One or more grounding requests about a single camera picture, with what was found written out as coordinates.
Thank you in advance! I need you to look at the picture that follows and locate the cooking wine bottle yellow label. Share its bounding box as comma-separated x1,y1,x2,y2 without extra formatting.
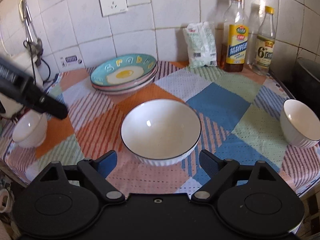
220,0,249,72

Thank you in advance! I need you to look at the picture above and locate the white plate with sun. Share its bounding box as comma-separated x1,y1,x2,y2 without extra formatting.
92,75,156,95

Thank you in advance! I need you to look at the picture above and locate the small white bowl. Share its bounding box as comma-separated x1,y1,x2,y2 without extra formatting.
12,110,48,148
280,99,320,148

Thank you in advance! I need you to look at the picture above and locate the black wok with glass lid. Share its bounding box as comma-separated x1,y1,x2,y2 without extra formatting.
293,57,319,105

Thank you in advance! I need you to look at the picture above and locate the white wall socket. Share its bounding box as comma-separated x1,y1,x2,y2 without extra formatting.
99,0,127,17

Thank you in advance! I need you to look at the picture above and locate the rice cooker black cord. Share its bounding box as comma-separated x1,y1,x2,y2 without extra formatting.
23,39,51,84

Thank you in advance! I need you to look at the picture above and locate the large white bowl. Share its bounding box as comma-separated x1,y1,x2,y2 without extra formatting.
120,99,202,166

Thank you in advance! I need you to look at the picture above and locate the hanging metal ladle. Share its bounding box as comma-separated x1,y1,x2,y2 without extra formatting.
18,0,43,67

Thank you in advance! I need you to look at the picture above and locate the teal fried egg plate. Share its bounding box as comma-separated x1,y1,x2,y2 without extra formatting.
91,54,156,87

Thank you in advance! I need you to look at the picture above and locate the white wall label sticker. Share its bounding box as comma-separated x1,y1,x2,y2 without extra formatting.
60,55,82,68

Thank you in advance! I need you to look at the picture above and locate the white bunny carrot plate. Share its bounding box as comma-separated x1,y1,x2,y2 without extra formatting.
91,66,158,91

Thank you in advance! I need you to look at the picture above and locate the white vinegar bottle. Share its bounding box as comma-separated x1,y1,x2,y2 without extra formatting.
252,6,276,76

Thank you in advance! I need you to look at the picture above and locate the patchwork tablecloth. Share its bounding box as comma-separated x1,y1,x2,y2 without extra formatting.
1,61,319,195

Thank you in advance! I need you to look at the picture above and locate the white rice cooker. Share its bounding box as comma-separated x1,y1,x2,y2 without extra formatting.
0,52,45,119

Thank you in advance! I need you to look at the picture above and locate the white salt bag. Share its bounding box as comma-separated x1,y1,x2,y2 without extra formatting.
183,22,217,68

